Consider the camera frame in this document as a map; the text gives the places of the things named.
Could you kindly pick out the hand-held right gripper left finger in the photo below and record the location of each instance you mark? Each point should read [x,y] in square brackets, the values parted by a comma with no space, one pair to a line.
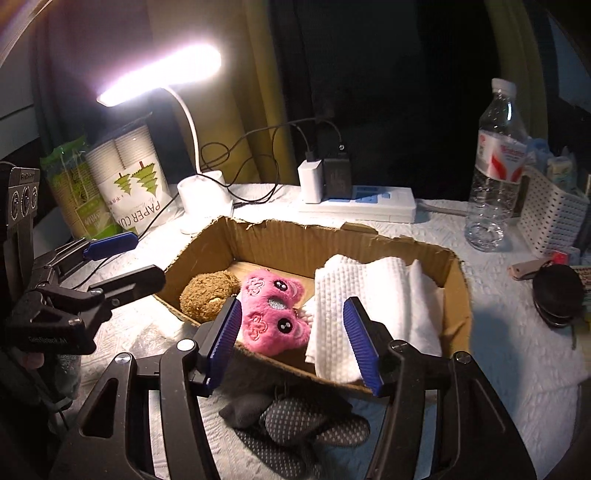
[226,341]

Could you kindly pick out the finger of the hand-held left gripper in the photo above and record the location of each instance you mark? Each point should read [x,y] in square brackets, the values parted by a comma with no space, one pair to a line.
[134,284]
[111,244]

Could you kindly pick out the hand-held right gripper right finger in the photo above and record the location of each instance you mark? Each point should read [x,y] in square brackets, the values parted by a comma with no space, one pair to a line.
[364,346]

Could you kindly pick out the pink plush toy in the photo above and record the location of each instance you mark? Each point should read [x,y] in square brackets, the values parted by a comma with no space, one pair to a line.
[272,323]

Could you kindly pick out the brown plush toy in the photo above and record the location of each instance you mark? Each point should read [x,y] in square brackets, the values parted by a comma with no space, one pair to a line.
[207,290]

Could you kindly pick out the textured white paper towel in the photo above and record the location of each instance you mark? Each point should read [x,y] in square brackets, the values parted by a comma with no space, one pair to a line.
[369,281]

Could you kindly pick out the cardboard box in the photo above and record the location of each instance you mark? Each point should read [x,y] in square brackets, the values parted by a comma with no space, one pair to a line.
[286,240]

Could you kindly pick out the person's left hand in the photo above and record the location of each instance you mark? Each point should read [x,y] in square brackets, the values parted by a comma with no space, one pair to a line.
[30,362]

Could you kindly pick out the white paper cups pack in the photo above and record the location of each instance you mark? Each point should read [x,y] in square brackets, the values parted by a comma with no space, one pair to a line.
[134,184]

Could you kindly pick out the green paper cups pack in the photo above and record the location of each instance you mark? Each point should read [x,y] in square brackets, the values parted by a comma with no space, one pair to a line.
[74,184]

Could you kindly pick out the grey dotted sock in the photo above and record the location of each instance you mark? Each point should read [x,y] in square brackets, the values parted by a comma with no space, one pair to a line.
[272,457]
[300,417]

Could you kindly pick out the white desk lamp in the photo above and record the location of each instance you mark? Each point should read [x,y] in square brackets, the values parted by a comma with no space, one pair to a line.
[203,198]

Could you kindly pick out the white power strip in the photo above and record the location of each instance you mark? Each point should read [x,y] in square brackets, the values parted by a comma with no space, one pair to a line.
[383,205]

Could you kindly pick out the white table cover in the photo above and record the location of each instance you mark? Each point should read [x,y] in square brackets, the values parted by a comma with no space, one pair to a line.
[508,369]

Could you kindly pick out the black charger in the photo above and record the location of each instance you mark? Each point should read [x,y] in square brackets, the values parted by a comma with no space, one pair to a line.
[337,177]

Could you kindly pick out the white charger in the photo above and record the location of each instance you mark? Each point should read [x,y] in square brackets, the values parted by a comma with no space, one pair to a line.
[310,182]

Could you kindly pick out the pink key case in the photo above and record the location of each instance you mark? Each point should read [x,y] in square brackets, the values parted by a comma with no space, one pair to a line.
[528,270]

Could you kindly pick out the clear water bottle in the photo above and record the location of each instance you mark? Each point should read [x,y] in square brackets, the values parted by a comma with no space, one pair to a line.
[494,207]

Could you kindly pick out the black round pouch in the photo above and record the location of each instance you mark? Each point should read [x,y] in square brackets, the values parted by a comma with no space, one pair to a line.
[556,295]

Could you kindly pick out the yellow curtain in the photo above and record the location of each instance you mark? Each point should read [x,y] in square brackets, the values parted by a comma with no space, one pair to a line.
[512,46]
[263,92]

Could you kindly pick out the small pink box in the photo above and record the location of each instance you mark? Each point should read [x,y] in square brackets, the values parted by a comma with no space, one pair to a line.
[565,256]

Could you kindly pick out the white perforated plastic basket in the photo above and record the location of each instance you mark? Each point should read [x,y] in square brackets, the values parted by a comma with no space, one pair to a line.
[545,217]

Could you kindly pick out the polka dot card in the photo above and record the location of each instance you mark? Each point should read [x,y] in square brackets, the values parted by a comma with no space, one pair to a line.
[584,276]

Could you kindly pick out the dark window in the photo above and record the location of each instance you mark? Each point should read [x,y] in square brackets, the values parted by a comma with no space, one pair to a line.
[392,92]

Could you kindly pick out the packets in basket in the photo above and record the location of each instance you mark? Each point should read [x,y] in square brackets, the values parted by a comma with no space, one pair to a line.
[554,161]

